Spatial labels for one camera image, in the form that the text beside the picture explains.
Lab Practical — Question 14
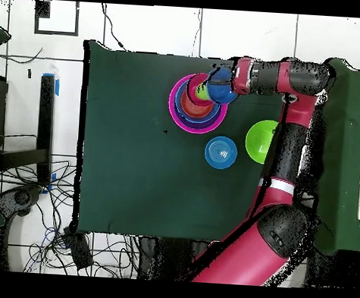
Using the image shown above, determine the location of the large green bowl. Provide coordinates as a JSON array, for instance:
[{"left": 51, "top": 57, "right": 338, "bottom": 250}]
[{"left": 244, "top": 118, "right": 280, "bottom": 165}]

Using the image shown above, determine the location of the tangle of black cables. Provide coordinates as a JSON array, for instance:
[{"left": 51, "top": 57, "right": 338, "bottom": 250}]
[{"left": 0, "top": 155, "right": 143, "bottom": 279}]

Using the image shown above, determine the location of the orange bowl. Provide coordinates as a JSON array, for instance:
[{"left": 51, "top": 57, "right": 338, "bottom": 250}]
[{"left": 179, "top": 90, "right": 216, "bottom": 120}]

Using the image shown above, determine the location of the small dark blue bowl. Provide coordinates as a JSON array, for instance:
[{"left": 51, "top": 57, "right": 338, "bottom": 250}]
[{"left": 205, "top": 65, "right": 239, "bottom": 105}]

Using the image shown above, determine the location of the black stand with blue tape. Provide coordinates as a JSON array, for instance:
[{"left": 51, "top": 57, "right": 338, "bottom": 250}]
[{"left": 0, "top": 70, "right": 61, "bottom": 195}]

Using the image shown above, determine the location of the dark green table cloth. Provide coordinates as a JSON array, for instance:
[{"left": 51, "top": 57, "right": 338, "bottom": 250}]
[{"left": 72, "top": 39, "right": 299, "bottom": 247}]

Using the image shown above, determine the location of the black floor cable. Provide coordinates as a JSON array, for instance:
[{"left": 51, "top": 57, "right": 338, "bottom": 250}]
[{"left": 97, "top": 2, "right": 130, "bottom": 51}]

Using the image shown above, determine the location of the large pink bowl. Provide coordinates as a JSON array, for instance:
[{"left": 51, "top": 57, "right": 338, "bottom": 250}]
[{"left": 166, "top": 71, "right": 230, "bottom": 136}]

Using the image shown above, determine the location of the black square floor frame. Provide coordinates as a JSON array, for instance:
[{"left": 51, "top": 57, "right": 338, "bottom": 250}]
[{"left": 33, "top": 0, "right": 81, "bottom": 38}]

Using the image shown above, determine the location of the translucent blue ribbed bowl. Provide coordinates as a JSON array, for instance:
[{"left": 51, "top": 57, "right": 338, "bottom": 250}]
[{"left": 203, "top": 135, "right": 239, "bottom": 171}]

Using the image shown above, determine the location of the large light blue bowl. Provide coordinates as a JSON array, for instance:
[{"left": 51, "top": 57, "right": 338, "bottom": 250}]
[{"left": 173, "top": 78, "right": 224, "bottom": 127}]

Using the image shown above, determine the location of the purple bowl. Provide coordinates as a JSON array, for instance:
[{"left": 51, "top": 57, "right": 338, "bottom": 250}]
[{"left": 170, "top": 99, "right": 226, "bottom": 133}]

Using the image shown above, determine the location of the black power adapter box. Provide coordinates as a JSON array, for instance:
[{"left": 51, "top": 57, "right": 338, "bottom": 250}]
[{"left": 61, "top": 225, "right": 96, "bottom": 271}]

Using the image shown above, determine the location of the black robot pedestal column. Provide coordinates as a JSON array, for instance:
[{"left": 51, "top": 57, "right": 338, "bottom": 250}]
[{"left": 135, "top": 235, "right": 211, "bottom": 284}]

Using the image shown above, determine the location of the small crimson bowl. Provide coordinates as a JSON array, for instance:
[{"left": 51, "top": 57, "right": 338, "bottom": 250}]
[{"left": 186, "top": 72, "right": 217, "bottom": 108}]

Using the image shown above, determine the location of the green cup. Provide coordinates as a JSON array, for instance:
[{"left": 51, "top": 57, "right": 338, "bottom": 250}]
[{"left": 194, "top": 83, "right": 212, "bottom": 102}]

